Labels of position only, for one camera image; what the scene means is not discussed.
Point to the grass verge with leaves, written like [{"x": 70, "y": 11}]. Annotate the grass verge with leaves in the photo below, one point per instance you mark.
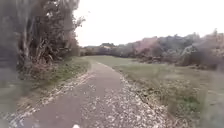
[{"x": 43, "y": 80}]

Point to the grey asphalt path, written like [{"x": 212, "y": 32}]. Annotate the grey asphalt path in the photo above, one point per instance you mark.
[{"x": 100, "y": 96}]

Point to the row of trees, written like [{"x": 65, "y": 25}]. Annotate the row of trees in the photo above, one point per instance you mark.
[{"x": 36, "y": 30}]

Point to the robot's own part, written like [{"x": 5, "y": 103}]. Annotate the robot's own part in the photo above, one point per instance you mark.
[{"x": 76, "y": 126}]

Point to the grass field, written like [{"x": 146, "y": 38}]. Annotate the grass field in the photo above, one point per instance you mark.
[{"x": 166, "y": 80}]

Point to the row of bushes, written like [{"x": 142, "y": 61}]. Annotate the row of bushes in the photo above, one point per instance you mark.
[{"x": 173, "y": 50}]

